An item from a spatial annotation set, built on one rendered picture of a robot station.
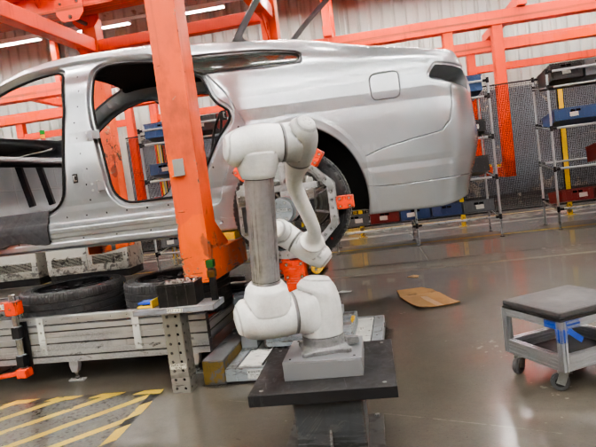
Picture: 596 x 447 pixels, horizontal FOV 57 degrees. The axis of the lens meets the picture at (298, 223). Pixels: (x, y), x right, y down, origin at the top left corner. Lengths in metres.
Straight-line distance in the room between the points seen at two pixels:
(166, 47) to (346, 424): 2.02
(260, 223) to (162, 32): 1.48
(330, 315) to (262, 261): 0.32
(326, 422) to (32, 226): 2.61
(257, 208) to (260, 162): 0.16
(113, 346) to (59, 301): 0.48
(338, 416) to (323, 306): 0.39
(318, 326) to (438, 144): 1.60
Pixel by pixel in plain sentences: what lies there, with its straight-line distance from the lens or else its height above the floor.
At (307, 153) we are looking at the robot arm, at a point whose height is 1.08.
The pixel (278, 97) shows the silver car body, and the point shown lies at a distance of 3.33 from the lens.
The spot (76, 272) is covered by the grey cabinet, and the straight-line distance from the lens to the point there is 8.16.
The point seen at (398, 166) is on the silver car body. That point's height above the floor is 1.00.
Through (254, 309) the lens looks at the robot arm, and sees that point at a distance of 1.91.
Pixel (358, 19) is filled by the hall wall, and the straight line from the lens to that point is 12.85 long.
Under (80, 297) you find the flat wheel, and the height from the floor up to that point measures 0.46.
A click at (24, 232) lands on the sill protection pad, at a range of 4.06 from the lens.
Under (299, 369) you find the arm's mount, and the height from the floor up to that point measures 0.34.
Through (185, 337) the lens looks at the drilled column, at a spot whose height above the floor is 0.28.
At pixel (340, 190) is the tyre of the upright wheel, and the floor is 0.91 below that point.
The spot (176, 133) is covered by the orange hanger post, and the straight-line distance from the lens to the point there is 2.94.
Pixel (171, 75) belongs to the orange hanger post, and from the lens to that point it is 2.98.
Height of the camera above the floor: 1.00
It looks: 5 degrees down
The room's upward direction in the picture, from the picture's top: 7 degrees counter-clockwise
